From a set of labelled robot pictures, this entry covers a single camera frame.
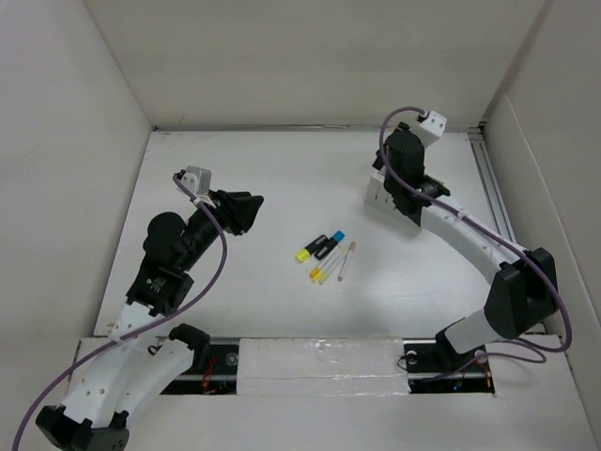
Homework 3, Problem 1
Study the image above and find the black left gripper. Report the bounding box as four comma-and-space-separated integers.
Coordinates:
178, 188, 262, 272

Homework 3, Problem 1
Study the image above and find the blue cap black highlighter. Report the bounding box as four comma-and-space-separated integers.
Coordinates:
314, 230, 346, 261

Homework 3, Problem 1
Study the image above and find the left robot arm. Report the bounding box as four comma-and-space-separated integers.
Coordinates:
36, 190, 264, 450

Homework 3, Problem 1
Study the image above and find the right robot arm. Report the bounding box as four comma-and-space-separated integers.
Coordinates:
377, 124, 560, 374

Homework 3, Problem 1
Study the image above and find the white pen holder box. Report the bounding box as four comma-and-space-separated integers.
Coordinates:
364, 169, 421, 235

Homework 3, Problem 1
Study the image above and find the yellow cap black highlighter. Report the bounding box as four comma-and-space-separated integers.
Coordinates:
295, 235, 328, 263

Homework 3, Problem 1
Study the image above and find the yellow cap white pen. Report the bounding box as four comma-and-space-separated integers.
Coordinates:
309, 246, 341, 282
318, 249, 347, 285

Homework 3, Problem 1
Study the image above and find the pink cap white pen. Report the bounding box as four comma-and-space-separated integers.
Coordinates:
337, 241, 357, 282

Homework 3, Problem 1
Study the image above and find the white foam block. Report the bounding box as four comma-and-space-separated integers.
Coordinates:
237, 337, 408, 397

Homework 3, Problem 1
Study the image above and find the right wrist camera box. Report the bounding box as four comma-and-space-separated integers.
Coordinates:
412, 110, 447, 148

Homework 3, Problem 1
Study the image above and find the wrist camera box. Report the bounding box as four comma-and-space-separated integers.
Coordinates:
179, 165, 212, 196
412, 110, 447, 148

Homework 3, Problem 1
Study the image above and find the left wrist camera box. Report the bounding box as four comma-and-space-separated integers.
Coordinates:
179, 165, 212, 196

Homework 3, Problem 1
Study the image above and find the aluminium rail right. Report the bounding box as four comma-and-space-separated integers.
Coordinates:
468, 128, 516, 241

